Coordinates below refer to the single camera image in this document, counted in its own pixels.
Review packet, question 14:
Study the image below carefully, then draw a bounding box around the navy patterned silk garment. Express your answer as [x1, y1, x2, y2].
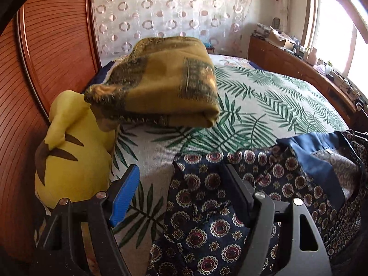
[147, 130, 367, 275]

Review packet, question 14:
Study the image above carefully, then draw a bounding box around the yellow pikachu plush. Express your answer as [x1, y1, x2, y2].
[35, 90, 116, 209]

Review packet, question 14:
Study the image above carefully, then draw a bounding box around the palm leaf bed sheet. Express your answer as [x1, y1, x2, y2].
[34, 60, 350, 276]

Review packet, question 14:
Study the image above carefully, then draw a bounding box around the mustard patterned folded blanket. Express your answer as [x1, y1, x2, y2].
[84, 37, 220, 128]

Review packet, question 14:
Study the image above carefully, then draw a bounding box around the floral bed quilt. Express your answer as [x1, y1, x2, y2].
[209, 54, 261, 70]

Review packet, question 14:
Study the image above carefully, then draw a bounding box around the wooden sideboard cabinet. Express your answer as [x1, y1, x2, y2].
[247, 35, 367, 132]

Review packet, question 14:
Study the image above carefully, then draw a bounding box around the blue tissue box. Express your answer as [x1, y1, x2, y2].
[203, 42, 215, 54]

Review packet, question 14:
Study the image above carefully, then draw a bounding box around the pink bottle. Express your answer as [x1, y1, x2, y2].
[306, 47, 317, 66]

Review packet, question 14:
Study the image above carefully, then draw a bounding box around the wooden louvered wardrobe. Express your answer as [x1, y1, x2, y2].
[1, 0, 101, 262]

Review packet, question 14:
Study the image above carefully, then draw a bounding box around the open cardboard box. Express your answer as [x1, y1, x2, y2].
[267, 27, 296, 51]

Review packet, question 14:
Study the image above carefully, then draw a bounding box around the circle patterned sheer curtain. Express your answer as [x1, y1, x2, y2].
[92, 0, 251, 63]

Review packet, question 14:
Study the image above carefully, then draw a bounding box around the window with wooden frame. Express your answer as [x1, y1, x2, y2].
[306, 0, 367, 95]

